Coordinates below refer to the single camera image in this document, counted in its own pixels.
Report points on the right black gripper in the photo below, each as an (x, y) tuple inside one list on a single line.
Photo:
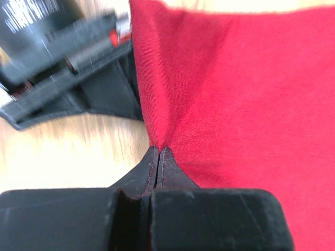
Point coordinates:
[(60, 63)]

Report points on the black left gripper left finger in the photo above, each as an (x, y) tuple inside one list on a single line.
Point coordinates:
[(112, 218)]

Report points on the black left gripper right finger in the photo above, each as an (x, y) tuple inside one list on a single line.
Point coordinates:
[(187, 217)]

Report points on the dark red t shirt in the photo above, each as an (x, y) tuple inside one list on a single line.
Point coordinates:
[(245, 100)]

